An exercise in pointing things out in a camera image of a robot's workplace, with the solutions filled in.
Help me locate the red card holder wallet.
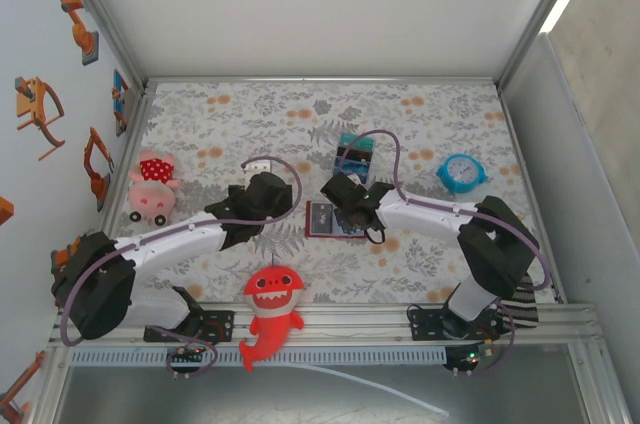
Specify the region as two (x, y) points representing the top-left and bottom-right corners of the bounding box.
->
(304, 199), (374, 241)

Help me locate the blue wave print card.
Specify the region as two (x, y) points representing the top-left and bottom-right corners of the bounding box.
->
(333, 161), (371, 184)

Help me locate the blue card box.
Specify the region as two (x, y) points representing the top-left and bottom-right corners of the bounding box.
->
(332, 132), (376, 185)

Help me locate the black card white print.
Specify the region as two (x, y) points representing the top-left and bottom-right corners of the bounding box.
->
(335, 146), (374, 163)

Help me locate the teal card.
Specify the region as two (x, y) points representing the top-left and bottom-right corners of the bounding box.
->
(338, 132), (375, 148)

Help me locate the floral pattern table mat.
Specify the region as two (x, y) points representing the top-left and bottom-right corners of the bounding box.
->
(97, 81), (565, 305)

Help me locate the red shark plush toy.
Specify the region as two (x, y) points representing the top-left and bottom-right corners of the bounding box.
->
(238, 253), (306, 373)

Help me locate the pink pig plush toy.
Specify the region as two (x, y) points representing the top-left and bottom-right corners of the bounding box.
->
(127, 149), (182, 228)

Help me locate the blue alarm clock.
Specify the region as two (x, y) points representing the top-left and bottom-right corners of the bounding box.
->
(435, 153), (487, 195)

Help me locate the left small circuit board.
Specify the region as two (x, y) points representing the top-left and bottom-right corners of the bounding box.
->
(167, 345), (207, 364)

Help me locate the small circuit board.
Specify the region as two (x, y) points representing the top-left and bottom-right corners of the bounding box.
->
(167, 345), (207, 364)
(443, 343), (494, 374)

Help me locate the right small circuit board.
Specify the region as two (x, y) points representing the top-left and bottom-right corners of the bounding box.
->
(443, 343), (494, 374)

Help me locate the black white striped pouch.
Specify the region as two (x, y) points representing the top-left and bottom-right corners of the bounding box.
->
(502, 283), (540, 330)

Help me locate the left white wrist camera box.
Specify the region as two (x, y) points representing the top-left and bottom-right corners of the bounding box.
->
(241, 157), (275, 176)

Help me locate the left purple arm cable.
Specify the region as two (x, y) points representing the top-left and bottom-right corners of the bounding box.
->
(59, 156), (303, 380)

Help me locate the wide aluminium frame rail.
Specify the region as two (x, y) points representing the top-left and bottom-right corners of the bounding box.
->
(48, 301), (604, 348)

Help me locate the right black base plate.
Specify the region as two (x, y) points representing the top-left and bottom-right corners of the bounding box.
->
(408, 307), (501, 344)

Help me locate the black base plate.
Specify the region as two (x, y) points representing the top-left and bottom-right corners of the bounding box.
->
(143, 310), (236, 344)
(408, 307), (501, 344)

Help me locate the thin aluminium frame rail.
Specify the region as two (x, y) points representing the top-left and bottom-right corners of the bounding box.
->
(144, 75), (501, 86)

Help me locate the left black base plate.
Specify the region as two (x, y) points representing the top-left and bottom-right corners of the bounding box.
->
(143, 310), (236, 344)

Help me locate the grey slotted cable duct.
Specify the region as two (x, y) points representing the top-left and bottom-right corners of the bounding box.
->
(67, 347), (449, 367)

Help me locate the aluminium side rail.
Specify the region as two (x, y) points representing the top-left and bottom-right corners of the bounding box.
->
(99, 85), (155, 218)

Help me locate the blue orange machine wall sticker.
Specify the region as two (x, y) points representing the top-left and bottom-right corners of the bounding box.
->
(112, 68), (130, 138)

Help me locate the aluminium frame post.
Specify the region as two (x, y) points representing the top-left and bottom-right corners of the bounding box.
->
(52, 0), (150, 90)
(493, 0), (592, 93)

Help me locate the orange claw wall sticker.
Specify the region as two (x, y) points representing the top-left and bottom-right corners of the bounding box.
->
(13, 76), (66, 161)

